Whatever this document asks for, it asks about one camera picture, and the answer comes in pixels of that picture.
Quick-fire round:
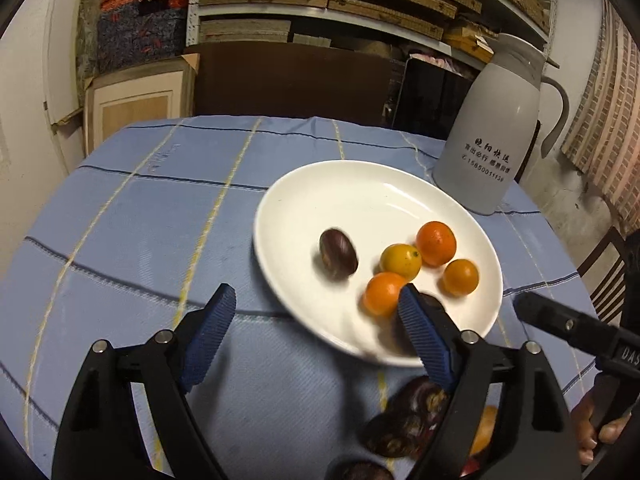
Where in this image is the blue patterned fabric box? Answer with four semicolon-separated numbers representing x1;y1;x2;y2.
96;6;188;75

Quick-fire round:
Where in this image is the black screen white frame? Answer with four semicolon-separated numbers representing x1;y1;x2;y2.
391;56;477;140

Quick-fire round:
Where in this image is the white oval plate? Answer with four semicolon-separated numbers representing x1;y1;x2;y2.
254;160;503;367

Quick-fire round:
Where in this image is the shelf with flat boxes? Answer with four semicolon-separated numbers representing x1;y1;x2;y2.
105;0;551;63

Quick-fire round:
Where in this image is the person's right hand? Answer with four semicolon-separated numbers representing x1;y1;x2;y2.
571;389;631;467

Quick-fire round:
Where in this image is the yellow kumquat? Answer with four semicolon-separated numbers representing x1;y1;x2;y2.
379;243;422;277

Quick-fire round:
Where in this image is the dark brown board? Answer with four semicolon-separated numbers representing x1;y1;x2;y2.
191;41;403;125

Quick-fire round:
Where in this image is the dark wooden chair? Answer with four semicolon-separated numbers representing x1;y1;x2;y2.
577;226;640;327

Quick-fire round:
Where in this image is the grey thermos jug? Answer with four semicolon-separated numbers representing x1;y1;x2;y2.
431;32;571;216

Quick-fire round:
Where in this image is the framed wooden panel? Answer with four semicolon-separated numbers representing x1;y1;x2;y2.
82;54;199;155

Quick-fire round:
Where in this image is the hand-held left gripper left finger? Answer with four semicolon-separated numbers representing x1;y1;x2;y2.
51;283;237;480

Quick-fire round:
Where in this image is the white metal shelf rack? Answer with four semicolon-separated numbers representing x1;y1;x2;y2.
185;0;558;68

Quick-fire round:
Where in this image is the black flat panel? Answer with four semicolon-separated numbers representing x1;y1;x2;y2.
515;120;543;184

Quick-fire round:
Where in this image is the white leaning board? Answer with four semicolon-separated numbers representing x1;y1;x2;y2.
42;0;108;128

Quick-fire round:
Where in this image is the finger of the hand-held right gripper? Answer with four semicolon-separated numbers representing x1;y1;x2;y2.
514;292;623;358

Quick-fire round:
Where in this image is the orange kumquat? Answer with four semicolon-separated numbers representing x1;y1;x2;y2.
467;405;499;456
416;221;457;267
362;272;408;317
442;258;480;297

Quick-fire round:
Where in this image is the grey marbled slab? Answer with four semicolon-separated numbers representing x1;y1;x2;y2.
76;0;108;82

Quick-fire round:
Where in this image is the brick pattern hanging sheet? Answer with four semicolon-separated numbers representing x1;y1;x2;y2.
560;0;640;211

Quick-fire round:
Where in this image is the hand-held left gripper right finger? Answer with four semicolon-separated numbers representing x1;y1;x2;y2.
397;283;583;480

